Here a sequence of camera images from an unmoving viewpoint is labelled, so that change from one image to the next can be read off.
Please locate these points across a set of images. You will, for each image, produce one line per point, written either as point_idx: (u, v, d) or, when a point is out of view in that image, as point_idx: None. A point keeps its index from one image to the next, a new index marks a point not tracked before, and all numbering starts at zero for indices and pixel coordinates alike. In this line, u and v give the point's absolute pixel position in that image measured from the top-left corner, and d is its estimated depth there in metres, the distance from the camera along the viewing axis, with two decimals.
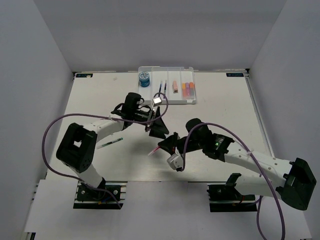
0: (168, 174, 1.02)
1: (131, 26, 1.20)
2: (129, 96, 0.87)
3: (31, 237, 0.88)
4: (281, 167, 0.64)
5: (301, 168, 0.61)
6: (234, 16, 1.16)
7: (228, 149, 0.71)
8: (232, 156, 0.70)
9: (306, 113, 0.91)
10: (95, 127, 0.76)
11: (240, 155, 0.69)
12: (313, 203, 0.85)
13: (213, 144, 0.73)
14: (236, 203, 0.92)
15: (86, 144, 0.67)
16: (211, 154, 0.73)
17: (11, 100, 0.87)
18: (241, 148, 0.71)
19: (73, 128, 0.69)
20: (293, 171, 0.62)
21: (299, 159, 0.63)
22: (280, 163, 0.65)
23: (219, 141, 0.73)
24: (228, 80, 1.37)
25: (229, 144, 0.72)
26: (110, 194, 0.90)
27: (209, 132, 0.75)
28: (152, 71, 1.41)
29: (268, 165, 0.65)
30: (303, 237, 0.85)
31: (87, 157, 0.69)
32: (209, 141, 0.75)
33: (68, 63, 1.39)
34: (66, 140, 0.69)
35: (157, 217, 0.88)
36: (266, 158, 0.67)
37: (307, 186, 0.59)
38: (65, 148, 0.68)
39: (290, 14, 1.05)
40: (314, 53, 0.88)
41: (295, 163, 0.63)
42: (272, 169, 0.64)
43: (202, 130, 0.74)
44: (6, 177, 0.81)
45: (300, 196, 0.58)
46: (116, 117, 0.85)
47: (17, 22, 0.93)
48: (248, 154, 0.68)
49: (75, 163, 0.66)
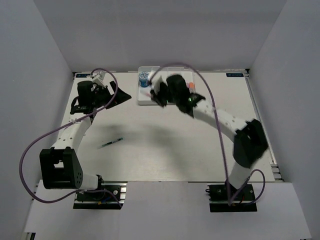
0: (168, 174, 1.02)
1: (131, 26, 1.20)
2: (80, 88, 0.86)
3: (31, 237, 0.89)
4: (237, 124, 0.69)
5: (254, 129, 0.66)
6: (234, 16, 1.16)
7: (197, 104, 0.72)
8: (198, 112, 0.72)
9: (306, 113, 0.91)
10: (66, 140, 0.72)
11: (206, 110, 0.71)
12: (313, 203, 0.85)
13: (186, 99, 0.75)
14: (237, 203, 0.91)
15: (70, 163, 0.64)
16: (183, 108, 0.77)
17: (12, 100, 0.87)
18: (210, 105, 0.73)
19: (46, 156, 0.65)
20: (247, 130, 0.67)
21: (256, 120, 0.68)
22: (238, 121, 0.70)
23: (193, 97, 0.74)
24: (228, 80, 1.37)
25: (201, 100, 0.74)
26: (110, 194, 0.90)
27: (187, 89, 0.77)
28: (152, 71, 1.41)
29: (226, 120, 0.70)
30: (302, 237, 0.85)
31: (77, 172, 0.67)
32: (183, 95, 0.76)
33: (68, 63, 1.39)
34: (46, 169, 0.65)
35: (157, 217, 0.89)
36: (227, 115, 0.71)
37: (258, 146, 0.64)
38: (50, 178, 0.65)
39: (290, 14, 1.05)
40: (313, 53, 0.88)
41: (250, 123, 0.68)
42: (228, 124, 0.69)
43: (178, 84, 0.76)
44: (6, 177, 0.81)
45: (244, 148, 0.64)
46: (78, 117, 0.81)
47: (17, 22, 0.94)
48: (212, 111, 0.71)
49: (69, 184, 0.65)
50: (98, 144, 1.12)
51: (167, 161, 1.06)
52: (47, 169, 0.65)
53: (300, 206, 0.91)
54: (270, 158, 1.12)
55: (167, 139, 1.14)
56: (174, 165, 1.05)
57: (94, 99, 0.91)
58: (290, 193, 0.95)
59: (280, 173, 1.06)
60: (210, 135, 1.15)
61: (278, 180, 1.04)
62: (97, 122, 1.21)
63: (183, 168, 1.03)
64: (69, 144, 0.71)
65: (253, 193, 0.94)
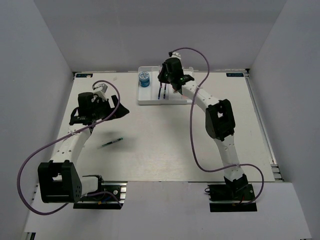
0: (168, 174, 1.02)
1: (131, 26, 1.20)
2: (80, 99, 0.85)
3: (31, 237, 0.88)
4: (211, 101, 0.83)
5: (225, 108, 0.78)
6: (234, 15, 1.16)
7: (186, 83, 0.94)
8: (185, 89, 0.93)
9: (306, 113, 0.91)
10: (65, 153, 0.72)
11: (191, 88, 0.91)
12: (312, 203, 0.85)
13: (179, 78, 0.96)
14: (237, 203, 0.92)
15: (69, 179, 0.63)
16: (175, 86, 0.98)
17: (12, 100, 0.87)
18: (195, 84, 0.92)
19: (44, 171, 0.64)
20: (218, 107, 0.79)
21: (227, 100, 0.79)
22: (213, 99, 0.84)
23: (184, 77, 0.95)
24: (228, 80, 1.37)
25: (190, 80, 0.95)
26: (110, 194, 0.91)
27: (181, 70, 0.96)
28: (152, 71, 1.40)
29: (204, 97, 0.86)
30: (303, 237, 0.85)
31: (76, 186, 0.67)
32: (177, 75, 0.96)
33: (68, 63, 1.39)
34: (44, 183, 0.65)
35: (157, 217, 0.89)
36: (206, 94, 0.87)
37: (225, 123, 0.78)
38: (49, 191, 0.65)
39: (290, 14, 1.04)
40: (313, 53, 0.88)
41: (221, 102, 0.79)
42: (205, 101, 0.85)
43: (174, 65, 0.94)
44: (6, 177, 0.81)
45: (214, 124, 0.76)
46: (77, 128, 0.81)
47: (17, 22, 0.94)
48: (196, 88, 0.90)
49: (68, 198, 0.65)
50: (98, 144, 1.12)
51: (167, 160, 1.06)
52: (46, 183, 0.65)
53: (300, 206, 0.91)
54: (270, 158, 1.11)
55: (167, 139, 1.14)
56: (174, 165, 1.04)
57: (94, 110, 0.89)
58: (290, 193, 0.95)
59: (280, 173, 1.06)
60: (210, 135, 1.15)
61: (278, 180, 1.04)
62: None
63: (183, 168, 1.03)
64: (67, 157, 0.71)
65: (253, 193, 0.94)
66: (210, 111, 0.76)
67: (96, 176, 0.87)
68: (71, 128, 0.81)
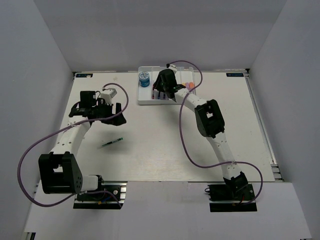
0: (168, 174, 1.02)
1: (131, 26, 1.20)
2: (82, 93, 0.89)
3: (31, 237, 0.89)
4: (199, 102, 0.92)
5: (213, 107, 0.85)
6: (234, 15, 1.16)
7: (178, 91, 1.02)
8: (178, 95, 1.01)
9: (306, 113, 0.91)
10: (65, 145, 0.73)
11: (182, 93, 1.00)
12: (313, 204, 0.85)
13: (172, 88, 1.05)
14: (237, 203, 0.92)
15: (69, 168, 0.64)
16: (169, 95, 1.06)
17: (11, 101, 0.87)
18: (186, 90, 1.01)
19: (44, 162, 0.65)
20: (207, 107, 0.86)
21: (214, 100, 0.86)
22: (202, 100, 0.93)
23: (177, 87, 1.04)
24: (228, 80, 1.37)
25: (182, 88, 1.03)
26: (110, 194, 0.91)
27: (174, 80, 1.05)
28: (152, 71, 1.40)
29: (193, 99, 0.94)
30: (302, 237, 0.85)
31: (77, 177, 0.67)
32: (171, 85, 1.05)
33: (68, 63, 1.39)
34: (45, 174, 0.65)
35: (157, 217, 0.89)
36: (196, 97, 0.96)
37: (214, 121, 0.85)
38: (50, 182, 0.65)
39: (291, 14, 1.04)
40: (313, 53, 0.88)
41: (208, 102, 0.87)
42: (195, 103, 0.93)
43: (167, 75, 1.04)
44: (6, 177, 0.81)
45: (203, 122, 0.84)
46: (76, 120, 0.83)
47: (17, 22, 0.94)
48: (186, 93, 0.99)
49: (69, 188, 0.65)
50: (97, 144, 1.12)
51: (167, 161, 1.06)
52: (47, 174, 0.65)
53: (300, 205, 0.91)
54: (271, 158, 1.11)
55: (167, 139, 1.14)
56: (174, 165, 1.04)
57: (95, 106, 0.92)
58: (290, 193, 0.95)
59: (280, 173, 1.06)
60: None
61: (278, 180, 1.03)
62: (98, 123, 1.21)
63: (183, 168, 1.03)
64: (67, 148, 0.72)
65: (253, 193, 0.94)
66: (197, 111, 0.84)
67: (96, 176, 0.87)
68: (70, 121, 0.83)
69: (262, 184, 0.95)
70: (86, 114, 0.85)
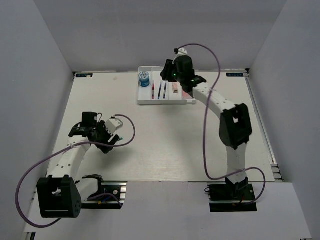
0: (168, 174, 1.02)
1: (131, 26, 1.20)
2: (86, 113, 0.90)
3: (31, 236, 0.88)
4: (227, 105, 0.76)
5: (242, 113, 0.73)
6: (234, 16, 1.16)
7: (197, 85, 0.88)
8: (197, 91, 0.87)
9: (306, 113, 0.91)
10: (64, 168, 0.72)
11: (203, 91, 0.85)
12: (313, 203, 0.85)
13: (190, 79, 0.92)
14: (236, 203, 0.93)
15: (68, 194, 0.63)
16: (185, 87, 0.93)
17: (11, 100, 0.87)
18: (207, 87, 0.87)
19: (43, 186, 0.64)
20: (234, 112, 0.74)
21: (244, 105, 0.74)
22: (228, 103, 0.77)
23: (196, 79, 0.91)
24: (228, 80, 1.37)
25: (202, 83, 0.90)
26: (110, 194, 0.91)
27: (192, 70, 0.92)
28: (152, 71, 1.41)
29: (218, 101, 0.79)
30: (303, 237, 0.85)
31: (76, 201, 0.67)
32: (189, 76, 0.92)
33: (68, 63, 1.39)
34: (44, 198, 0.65)
35: (157, 217, 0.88)
36: (221, 97, 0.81)
37: (242, 130, 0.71)
38: (49, 207, 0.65)
39: (290, 14, 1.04)
40: (313, 53, 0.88)
41: (238, 106, 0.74)
42: (219, 104, 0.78)
43: (186, 64, 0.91)
44: (6, 177, 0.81)
45: (229, 129, 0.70)
46: (77, 141, 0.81)
47: (17, 22, 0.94)
48: (209, 91, 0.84)
49: (67, 213, 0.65)
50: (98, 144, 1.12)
51: (167, 161, 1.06)
52: (46, 198, 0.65)
53: (300, 206, 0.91)
54: (271, 158, 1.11)
55: (166, 139, 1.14)
56: (174, 165, 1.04)
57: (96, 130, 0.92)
58: (289, 193, 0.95)
59: (280, 173, 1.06)
60: (209, 135, 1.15)
61: (278, 180, 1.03)
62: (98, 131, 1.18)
63: (183, 168, 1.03)
64: (66, 171, 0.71)
65: (253, 193, 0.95)
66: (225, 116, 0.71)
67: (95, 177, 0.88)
68: (71, 141, 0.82)
69: (264, 184, 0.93)
70: (86, 134, 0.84)
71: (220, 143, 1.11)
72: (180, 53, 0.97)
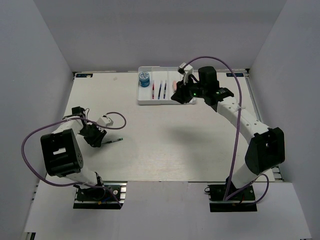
0: (168, 174, 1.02)
1: (131, 26, 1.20)
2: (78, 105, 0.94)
3: (31, 236, 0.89)
4: (258, 128, 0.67)
5: (275, 138, 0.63)
6: (234, 16, 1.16)
7: (223, 99, 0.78)
8: (223, 106, 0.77)
9: (306, 112, 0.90)
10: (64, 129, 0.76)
11: (230, 107, 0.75)
12: (313, 203, 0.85)
13: (214, 92, 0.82)
14: (237, 203, 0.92)
15: (71, 141, 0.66)
16: (209, 100, 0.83)
17: (12, 101, 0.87)
18: (235, 102, 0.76)
19: (47, 140, 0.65)
20: (266, 137, 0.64)
21: (278, 128, 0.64)
22: (260, 125, 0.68)
23: (221, 92, 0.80)
24: (228, 80, 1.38)
25: (228, 97, 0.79)
26: (109, 191, 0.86)
27: (216, 82, 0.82)
28: (152, 71, 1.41)
29: (247, 121, 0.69)
30: (302, 237, 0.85)
31: (78, 153, 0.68)
32: (212, 89, 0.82)
33: (68, 63, 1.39)
34: (47, 153, 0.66)
35: (157, 217, 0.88)
36: (251, 117, 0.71)
37: (273, 157, 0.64)
38: (53, 162, 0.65)
39: (291, 14, 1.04)
40: (314, 53, 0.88)
41: (271, 130, 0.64)
42: (249, 126, 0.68)
43: (209, 75, 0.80)
44: (6, 178, 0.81)
45: (259, 158, 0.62)
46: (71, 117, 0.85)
47: (17, 22, 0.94)
48: (237, 108, 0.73)
49: (73, 165, 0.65)
50: None
51: (167, 160, 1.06)
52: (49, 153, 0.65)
53: (300, 206, 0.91)
54: None
55: (166, 139, 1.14)
56: (174, 165, 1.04)
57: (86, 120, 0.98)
58: (290, 193, 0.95)
59: (280, 173, 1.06)
60: (209, 135, 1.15)
61: (278, 180, 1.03)
62: None
63: (183, 168, 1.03)
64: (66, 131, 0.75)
65: (253, 193, 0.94)
66: (257, 141, 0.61)
67: (95, 174, 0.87)
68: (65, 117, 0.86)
69: (267, 184, 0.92)
70: (80, 113, 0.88)
71: (219, 143, 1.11)
72: (187, 72, 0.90)
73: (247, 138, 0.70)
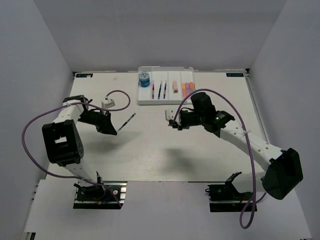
0: (169, 174, 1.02)
1: (131, 26, 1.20)
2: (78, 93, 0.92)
3: (31, 237, 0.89)
4: (271, 152, 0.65)
5: (291, 159, 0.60)
6: (234, 16, 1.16)
7: (226, 125, 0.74)
8: (227, 132, 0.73)
9: (307, 112, 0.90)
10: (64, 116, 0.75)
11: (236, 132, 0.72)
12: (313, 204, 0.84)
13: (213, 118, 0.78)
14: (237, 203, 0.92)
15: (72, 131, 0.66)
16: (209, 127, 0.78)
17: (11, 101, 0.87)
18: (239, 126, 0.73)
19: (48, 129, 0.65)
20: (282, 160, 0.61)
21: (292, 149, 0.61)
22: (272, 149, 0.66)
23: (220, 116, 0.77)
24: (228, 80, 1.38)
25: (229, 121, 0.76)
26: (110, 190, 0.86)
27: (211, 106, 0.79)
28: (152, 71, 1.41)
29: (259, 147, 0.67)
30: (303, 237, 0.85)
31: (78, 143, 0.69)
32: (209, 114, 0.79)
33: (68, 63, 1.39)
34: (48, 142, 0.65)
35: (156, 217, 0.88)
36: (261, 141, 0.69)
37: (293, 179, 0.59)
38: (54, 150, 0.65)
39: (291, 14, 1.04)
40: (314, 53, 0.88)
41: (285, 151, 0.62)
42: (262, 151, 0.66)
43: (204, 102, 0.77)
44: (6, 178, 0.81)
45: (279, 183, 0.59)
46: (71, 102, 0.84)
47: (17, 22, 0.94)
48: (243, 133, 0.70)
49: (73, 154, 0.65)
50: (97, 144, 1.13)
51: (168, 160, 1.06)
52: (50, 142, 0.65)
53: (300, 206, 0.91)
54: None
55: (166, 139, 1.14)
56: (174, 165, 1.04)
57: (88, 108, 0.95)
58: (290, 193, 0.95)
59: None
60: (209, 135, 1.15)
61: None
62: (97, 137, 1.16)
63: (183, 168, 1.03)
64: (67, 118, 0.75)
65: None
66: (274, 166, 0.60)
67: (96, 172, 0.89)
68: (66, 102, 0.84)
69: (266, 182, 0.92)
70: (79, 99, 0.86)
71: (219, 143, 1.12)
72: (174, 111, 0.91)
73: (261, 163, 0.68)
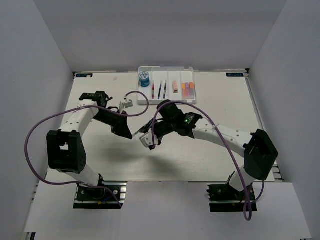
0: (168, 174, 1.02)
1: (131, 26, 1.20)
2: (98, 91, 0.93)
3: (31, 236, 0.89)
4: (243, 138, 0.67)
5: (260, 138, 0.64)
6: (234, 16, 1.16)
7: (196, 124, 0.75)
8: (199, 131, 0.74)
9: (306, 112, 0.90)
10: (73, 124, 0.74)
11: (206, 129, 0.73)
12: (313, 204, 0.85)
13: (183, 121, 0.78)
14: (237, 203, 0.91)
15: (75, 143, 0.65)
16: (182, 131, 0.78)
17: (12, 101, 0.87)
18: (208, 122, 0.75)
19: (53, 137, 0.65)
20: (253, 142, 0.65)
21: (259, 130, 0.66)
22: (242, 134, 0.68)
23: (189, 118, 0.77)
24: (228, 80, 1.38)
25: (197, 120, 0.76)
26: (110, 191, 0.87)
27: (178, 111, 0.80)
28: (152, 71, 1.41)
29: (230, 136, 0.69)
30: (303, 237, 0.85)
31: (81, 155, 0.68)
32: (179, 119, 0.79)
33: (68, 63, 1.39)
34: (51, 149, 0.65)
35: (156, 217, 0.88)
36: (229, 130, 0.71)
37: (268, 155, 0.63)
38: (55, 159, 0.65)
39: (291, 14, 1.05)
40: (314, 53, 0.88)
41: (255, 134, 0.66)
42: (234, 140, 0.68)
43: (171, 109, 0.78)
44: (6, 178, 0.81)
45: (257, 163, 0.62)
46: (86, 104, 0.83)
47: (16, 22, 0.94)
48: (213, 128, 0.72)
49: (72, 166, 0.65)
50: (98, 144, 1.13)
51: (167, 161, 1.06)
52: (53, 149, 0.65)
53: (300, 206, 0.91)
54: None
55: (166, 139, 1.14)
56: (174, 166, 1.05)
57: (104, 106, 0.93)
58: (290, 193, 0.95)
59: (280, 173, 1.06)
60: None
61: (278, 180, 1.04)
62: (98, 137, 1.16)
63: (182, 168, 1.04)
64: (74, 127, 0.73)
65: (253, 193, 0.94)
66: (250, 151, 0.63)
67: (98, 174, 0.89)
68: (82, 102, 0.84)
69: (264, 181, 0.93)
70: (95, 99, 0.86)
71: None
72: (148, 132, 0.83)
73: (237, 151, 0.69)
